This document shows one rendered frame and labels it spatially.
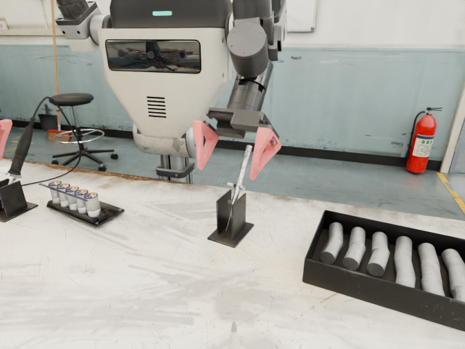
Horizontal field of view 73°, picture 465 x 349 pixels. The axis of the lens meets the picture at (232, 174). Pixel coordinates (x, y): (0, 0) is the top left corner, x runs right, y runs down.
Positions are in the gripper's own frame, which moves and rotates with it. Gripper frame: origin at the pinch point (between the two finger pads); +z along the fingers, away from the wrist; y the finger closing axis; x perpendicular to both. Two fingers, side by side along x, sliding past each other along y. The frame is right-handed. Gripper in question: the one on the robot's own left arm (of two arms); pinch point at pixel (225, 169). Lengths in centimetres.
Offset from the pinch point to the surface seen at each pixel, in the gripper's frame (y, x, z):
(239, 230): 0.7, 10.4, 8.7
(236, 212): 0.8, 7.2, 5.9
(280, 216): 5.1, 19.3, 3.5
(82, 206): -28.2, 0.1, 12.5
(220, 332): 8.2, -4.5, 21.8
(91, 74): -286, 170, -114
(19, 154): -45.3, -5.0, 6.1
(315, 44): -53, 190, -164
